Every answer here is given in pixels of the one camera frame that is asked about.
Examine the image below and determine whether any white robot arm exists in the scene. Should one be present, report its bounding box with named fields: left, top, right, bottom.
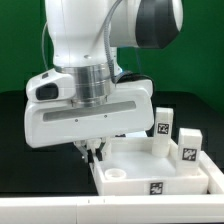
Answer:
left=24, top=0, right=183, bottom=153

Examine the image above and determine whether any braided grey wrist cable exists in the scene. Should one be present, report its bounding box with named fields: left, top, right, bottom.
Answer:
left=102, top=0, right=148, bottom=84

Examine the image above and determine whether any white right fence bar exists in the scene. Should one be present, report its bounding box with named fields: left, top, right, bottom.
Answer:
left=199, top=151, right=224, bottom=195

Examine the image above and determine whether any white square tabletop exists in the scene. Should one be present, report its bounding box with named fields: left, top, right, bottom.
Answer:
left=90, top=137, right=209, bottom=196

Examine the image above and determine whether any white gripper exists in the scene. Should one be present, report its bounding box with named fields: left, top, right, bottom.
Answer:
left=24, top=79, right=154, bottom=163

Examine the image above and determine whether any white fence bar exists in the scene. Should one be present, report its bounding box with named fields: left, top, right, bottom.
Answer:
left=0, top=195, right=224, bottom=224
left=199, top=151, right=224, bottom=195

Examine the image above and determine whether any white front fence bar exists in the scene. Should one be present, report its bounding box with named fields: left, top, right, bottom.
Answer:
left=0, top=195, right=224, bottom=224

